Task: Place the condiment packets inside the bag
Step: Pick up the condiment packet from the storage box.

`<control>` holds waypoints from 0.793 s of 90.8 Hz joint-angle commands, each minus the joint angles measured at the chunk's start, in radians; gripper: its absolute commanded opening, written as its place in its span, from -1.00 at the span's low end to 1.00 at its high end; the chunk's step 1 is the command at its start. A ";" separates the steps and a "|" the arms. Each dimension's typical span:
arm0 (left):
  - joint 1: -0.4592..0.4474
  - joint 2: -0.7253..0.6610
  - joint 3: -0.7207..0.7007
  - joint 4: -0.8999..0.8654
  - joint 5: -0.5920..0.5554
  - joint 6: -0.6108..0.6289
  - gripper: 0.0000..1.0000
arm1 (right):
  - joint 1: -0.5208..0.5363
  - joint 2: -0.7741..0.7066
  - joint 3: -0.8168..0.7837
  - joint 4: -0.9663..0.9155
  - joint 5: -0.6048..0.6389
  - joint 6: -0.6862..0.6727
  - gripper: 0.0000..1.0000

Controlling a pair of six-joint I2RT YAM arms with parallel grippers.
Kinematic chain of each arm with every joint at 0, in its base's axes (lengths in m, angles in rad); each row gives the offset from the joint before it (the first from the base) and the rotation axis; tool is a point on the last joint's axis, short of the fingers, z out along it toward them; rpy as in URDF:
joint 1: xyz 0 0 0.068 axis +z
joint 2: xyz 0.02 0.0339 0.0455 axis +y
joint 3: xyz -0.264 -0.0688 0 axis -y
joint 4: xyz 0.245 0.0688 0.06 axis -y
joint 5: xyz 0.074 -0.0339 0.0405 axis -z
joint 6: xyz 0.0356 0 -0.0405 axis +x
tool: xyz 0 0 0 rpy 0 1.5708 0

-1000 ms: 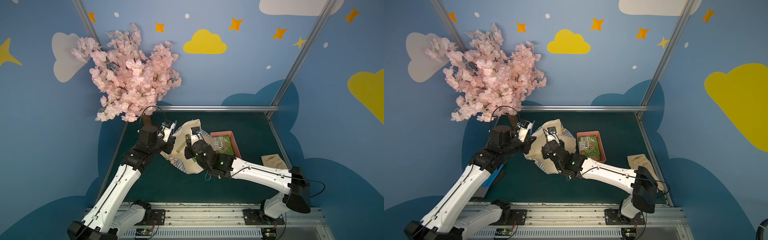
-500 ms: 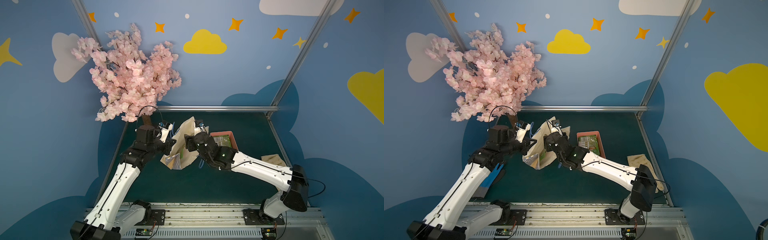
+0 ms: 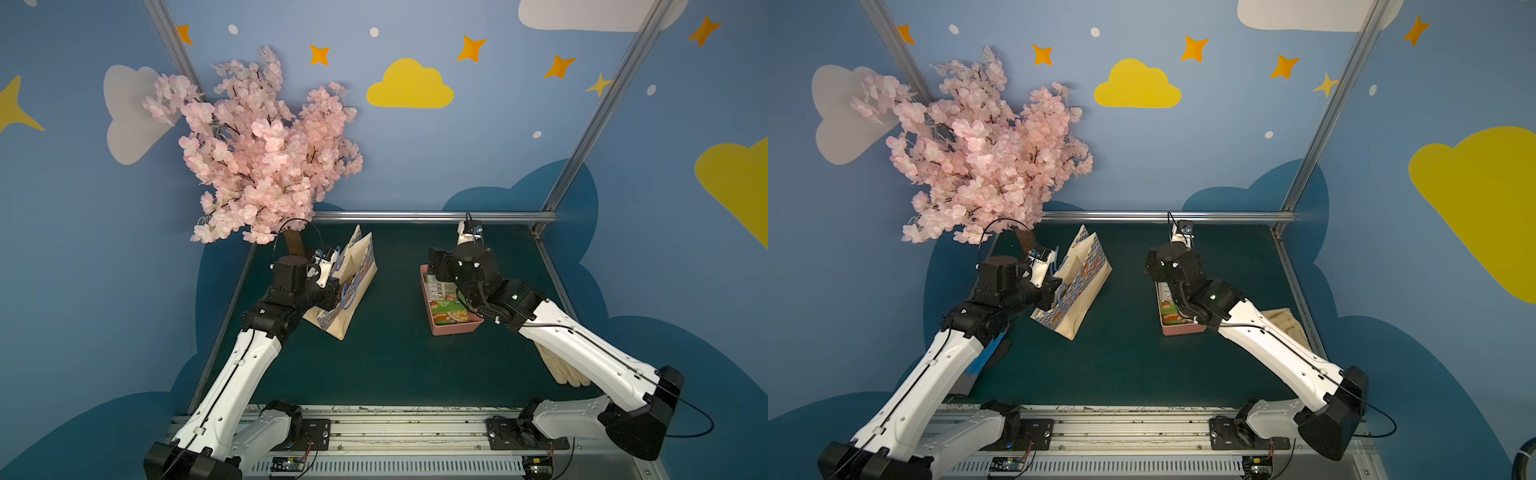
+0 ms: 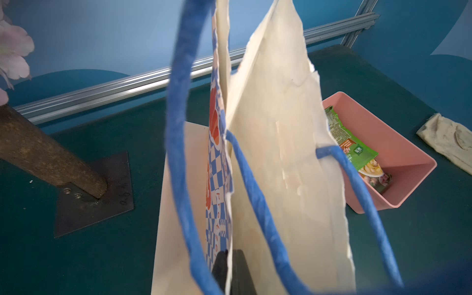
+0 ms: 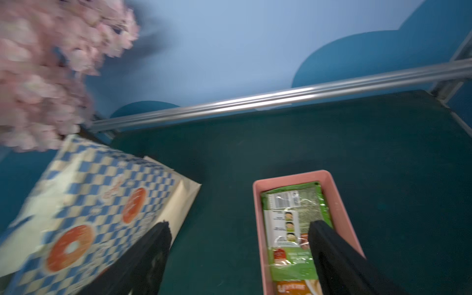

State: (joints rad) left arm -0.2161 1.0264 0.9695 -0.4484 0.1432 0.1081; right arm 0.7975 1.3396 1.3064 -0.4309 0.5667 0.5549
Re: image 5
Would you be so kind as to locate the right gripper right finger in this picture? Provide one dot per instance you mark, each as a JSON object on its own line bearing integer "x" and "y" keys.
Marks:
{"x": 341, "y": 269}

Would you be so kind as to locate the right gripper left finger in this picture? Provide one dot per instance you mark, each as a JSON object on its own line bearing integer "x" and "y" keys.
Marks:
{"x": 140, "y": 270}

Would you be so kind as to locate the pink plastic tray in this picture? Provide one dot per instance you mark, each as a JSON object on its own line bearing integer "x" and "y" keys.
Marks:
{"x": 340, "y": 219}

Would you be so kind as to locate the green soup packet red label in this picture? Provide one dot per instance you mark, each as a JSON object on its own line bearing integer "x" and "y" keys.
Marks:
{"x": 288, "y": 213}

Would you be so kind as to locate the cream checkered paper bag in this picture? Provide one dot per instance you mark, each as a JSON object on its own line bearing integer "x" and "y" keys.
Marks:
{"x": 89, "y": 207}

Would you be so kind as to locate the pink cherry blossom tree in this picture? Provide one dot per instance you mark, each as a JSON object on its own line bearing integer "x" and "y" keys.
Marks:
{"x": 48, "y": 48}

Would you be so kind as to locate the horizontal aluminium frame bar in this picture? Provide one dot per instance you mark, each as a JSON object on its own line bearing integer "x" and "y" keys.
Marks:
{"x": 441, "y": 72}

